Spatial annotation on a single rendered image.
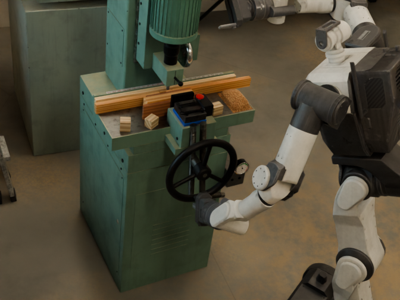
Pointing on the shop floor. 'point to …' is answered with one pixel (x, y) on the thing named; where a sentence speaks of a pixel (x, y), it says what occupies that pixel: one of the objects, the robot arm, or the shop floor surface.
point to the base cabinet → (140, 213)
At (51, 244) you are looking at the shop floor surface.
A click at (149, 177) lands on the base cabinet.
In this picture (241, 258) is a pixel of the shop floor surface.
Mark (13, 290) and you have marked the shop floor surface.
